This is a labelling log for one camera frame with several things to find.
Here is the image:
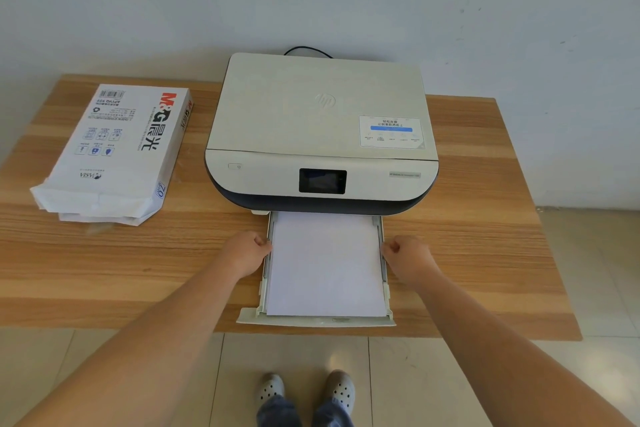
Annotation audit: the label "person's right hand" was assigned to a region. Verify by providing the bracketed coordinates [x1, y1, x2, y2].
[381, 235, 443, 288]

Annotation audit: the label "person's left hand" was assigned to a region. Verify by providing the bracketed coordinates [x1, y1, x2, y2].
[219, 231, 274, 280]

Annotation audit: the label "white paper sheets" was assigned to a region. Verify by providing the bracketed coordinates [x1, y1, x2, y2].
[265, 211, 386, 318]

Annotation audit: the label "white printer tray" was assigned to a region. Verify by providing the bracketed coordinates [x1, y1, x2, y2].
[235, 210, 397, 328]

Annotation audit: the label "white printed paper package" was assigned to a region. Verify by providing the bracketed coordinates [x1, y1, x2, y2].
[29, 84, 194, 228]

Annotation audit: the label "person's left forearm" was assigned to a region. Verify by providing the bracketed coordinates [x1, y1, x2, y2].
[12, 251, 261, 427]

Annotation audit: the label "person's right forearm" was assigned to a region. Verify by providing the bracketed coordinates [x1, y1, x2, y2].
[412, 266, 640, 427]

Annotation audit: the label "person's left white clog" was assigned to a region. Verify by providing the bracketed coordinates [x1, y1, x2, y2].
[257, 373, 286, 405]

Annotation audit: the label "person's white clog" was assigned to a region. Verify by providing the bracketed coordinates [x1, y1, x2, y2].
[257, 373, 286, 405]
[325, 370, 357, 408]

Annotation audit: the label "person's right white clog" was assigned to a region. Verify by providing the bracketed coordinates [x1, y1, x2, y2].
[325, 370, 357, 408]

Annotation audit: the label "white printer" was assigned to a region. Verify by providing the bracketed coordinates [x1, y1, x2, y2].
[203, 52, 441, 216]

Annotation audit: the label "white sticker blue stripe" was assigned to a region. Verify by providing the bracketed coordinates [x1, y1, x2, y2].
[359, 115, 425, 150]

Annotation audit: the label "blue jeans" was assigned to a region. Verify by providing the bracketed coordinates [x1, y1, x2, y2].
[255, 395, 357, 427]

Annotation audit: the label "black cable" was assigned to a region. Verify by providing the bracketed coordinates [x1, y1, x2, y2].
[283, 45, 335, 59]

